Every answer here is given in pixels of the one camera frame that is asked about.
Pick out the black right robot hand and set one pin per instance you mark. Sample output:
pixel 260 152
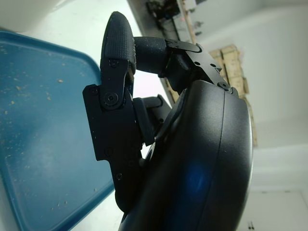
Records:
pixel 192 156

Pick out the cluttered wooden workbench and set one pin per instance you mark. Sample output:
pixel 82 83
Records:
pixel 168 14

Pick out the blue plastic tray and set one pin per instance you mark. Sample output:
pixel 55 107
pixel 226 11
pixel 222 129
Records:
pixel 43 120

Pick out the wooden crate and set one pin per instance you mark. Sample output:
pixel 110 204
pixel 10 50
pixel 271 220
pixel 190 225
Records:
pixel 231 65

